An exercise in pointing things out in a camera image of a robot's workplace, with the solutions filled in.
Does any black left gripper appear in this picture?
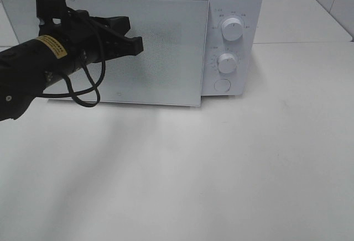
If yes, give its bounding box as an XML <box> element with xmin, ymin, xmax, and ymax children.
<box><xmin>37</xmin><ymin>8</ymin><xmax>144</xmax><ymax>87</ymax></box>

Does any white timer knob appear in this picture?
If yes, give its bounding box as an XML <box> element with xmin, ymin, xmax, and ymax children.
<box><xmin>217</xmin><ymin>53</ymin><xmax>238</xmax><ymax>74</ymax></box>

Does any round white door button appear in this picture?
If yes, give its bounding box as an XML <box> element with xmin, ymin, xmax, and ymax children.
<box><xmin>214</xmin><ymin>78</ymin><xmax>231</xmax><ymax>92</ymax></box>

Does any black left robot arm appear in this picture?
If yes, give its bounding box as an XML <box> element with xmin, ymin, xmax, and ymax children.
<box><xmin>1</xmin><ymin>8</ymin><xmax>143</xmax><ymax>121</ymax></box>

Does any upper white power knob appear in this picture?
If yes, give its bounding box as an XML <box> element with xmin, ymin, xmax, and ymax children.
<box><xmin>221</xmin><ymin>15</ymin><xmax>244</xmax><ymax>41</ymax></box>

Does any white microwave oven body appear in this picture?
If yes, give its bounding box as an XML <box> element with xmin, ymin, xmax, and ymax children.
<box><xmin>201</xmin><ymin>0</ymin><xmax>262</xmax><ymax>97</ymax></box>

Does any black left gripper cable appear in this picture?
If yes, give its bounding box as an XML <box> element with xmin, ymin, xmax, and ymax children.
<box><xmin>41</xmin><ymin>8</ymin><xmax>107</xmax><ymax>108</ymax></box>

